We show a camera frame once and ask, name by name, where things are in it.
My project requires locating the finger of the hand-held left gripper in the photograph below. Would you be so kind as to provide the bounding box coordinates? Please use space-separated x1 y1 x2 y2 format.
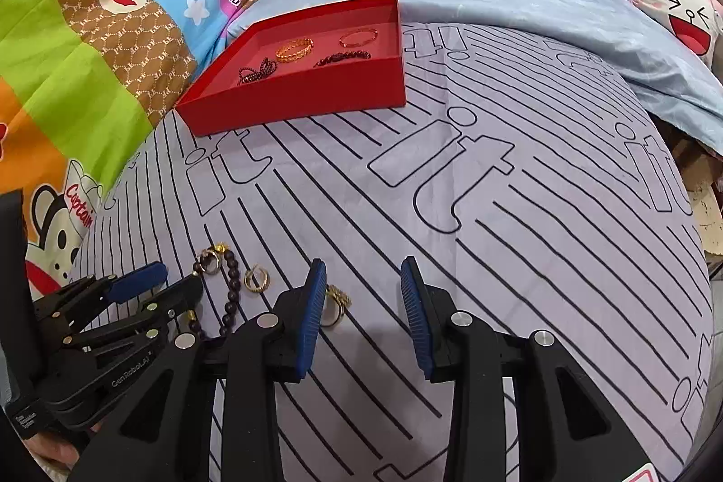
34 262 169 330
62 276 205 353

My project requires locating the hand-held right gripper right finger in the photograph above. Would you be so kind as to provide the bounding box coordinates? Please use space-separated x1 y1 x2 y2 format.
399 256 653 482

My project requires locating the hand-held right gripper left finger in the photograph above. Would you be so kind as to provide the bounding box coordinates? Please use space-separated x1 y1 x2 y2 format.
68 259 329 482

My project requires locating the dark brown bead bracelet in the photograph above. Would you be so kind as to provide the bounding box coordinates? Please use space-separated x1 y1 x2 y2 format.
182 243 241 342

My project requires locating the red cardboard box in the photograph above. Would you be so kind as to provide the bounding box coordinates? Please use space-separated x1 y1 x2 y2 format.
175 0 408 136

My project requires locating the purple bead bracelet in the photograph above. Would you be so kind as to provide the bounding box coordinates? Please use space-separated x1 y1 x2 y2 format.
237 57 279 85

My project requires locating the dark red bead bracelet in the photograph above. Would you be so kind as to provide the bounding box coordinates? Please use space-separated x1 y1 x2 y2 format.
313 50 372 68

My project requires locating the gold chain bangle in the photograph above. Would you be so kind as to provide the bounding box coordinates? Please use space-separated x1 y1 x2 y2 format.
275 37 314 63

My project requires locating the thin gold bangle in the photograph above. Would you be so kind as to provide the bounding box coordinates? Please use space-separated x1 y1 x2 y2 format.
339 27 378 48

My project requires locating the person's left hand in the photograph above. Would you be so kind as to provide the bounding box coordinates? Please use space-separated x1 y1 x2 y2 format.
25 422 94 477

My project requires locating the grey striped bed cover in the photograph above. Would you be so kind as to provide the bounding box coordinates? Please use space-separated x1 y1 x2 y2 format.
68 22 713 482

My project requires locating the colourful cartoon monkey blanket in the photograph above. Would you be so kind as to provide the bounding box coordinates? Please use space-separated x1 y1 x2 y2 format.
0 0 266 302

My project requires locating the brown cardboard box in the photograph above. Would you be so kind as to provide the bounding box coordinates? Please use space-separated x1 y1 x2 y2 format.
658 121 723 257

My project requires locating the pink cartoon face cushion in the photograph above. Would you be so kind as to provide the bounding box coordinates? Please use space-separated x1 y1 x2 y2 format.
631 0 723 62

